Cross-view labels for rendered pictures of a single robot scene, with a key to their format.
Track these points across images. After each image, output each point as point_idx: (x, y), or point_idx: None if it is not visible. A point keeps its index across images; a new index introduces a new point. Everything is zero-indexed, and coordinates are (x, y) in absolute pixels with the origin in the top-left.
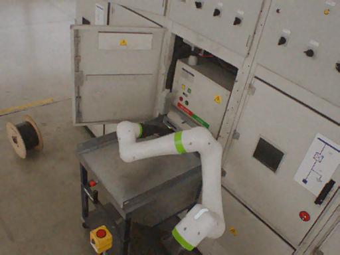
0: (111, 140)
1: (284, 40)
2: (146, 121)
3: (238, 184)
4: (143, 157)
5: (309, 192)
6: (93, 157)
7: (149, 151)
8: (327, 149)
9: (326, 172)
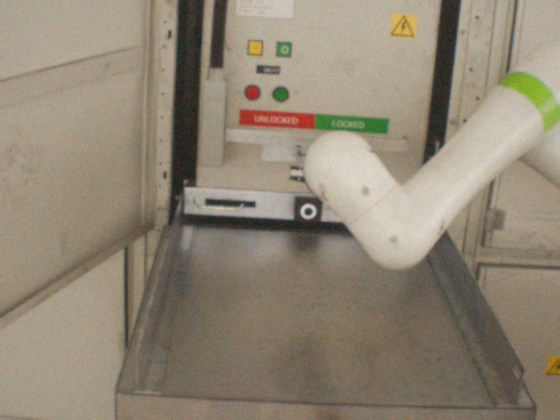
0: (160, 312)
1: None
2: (175, 216)
3: (548, 221)
4: (460, 212)
5: None
6: (207, 372)
7: (477, 174)
8: None
9: None
